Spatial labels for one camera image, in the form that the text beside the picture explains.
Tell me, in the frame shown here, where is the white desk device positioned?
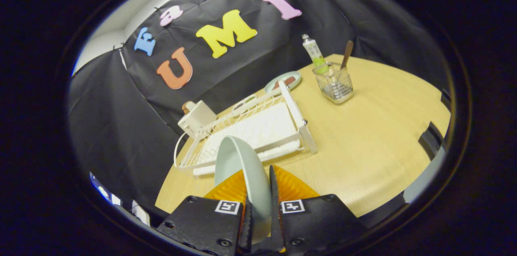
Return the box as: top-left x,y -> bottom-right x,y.
131,199 -> 151,226

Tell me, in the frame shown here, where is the white toaster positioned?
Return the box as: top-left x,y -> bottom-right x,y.
178,100 -> 217,137

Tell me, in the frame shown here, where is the white wire dish rack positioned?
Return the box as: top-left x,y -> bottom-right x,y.
174,80 -> 318,178

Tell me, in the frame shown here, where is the pale green food plate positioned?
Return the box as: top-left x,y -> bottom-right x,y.
265,71 -> 302,95

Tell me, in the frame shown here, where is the computer monitor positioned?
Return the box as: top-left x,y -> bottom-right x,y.
90,172 -> 122,206

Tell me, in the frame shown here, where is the brown handled spoon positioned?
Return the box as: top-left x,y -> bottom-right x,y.
340,40 -> 354,70

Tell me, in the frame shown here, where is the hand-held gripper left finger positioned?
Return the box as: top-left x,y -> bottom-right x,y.
157,169 -> 254,256

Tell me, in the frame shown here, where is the black chair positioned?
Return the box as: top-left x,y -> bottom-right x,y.
418,122 -> 446,160

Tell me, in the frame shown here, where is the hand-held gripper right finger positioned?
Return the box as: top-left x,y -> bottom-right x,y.
269,164 -> 367,254

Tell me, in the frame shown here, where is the green label drink bottle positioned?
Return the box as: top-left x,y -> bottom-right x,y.
302,34 -> 328,75

